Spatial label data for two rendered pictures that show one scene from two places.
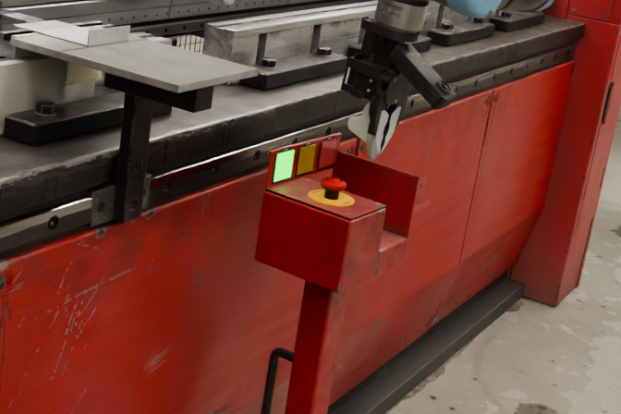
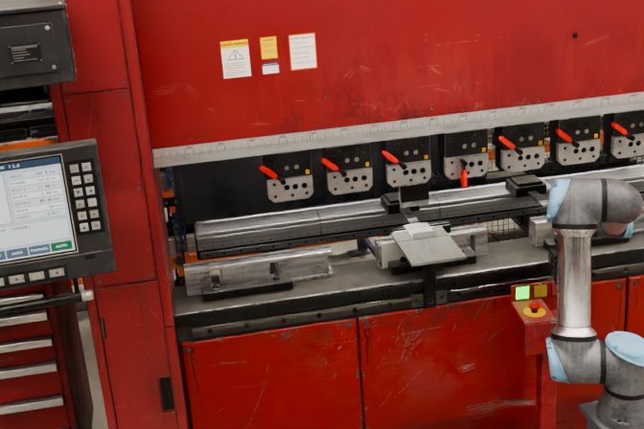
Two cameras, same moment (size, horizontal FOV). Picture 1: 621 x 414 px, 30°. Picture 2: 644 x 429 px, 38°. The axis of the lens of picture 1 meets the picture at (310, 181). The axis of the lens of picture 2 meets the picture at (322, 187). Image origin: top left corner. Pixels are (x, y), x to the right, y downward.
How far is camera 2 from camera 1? 2.12 m
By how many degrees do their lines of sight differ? 51
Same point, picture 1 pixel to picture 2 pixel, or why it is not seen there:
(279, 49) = not seen: hidden behind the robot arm
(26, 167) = (376, 283)
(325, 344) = (542, 378)
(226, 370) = (525, 380)
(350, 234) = (526, 330)
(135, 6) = (527, 199)
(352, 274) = (534, 349)
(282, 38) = not seen: hidden behind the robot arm
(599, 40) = not seen: outside the picture
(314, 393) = (540, 400)
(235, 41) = (537, 227)
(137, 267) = (445, 326)
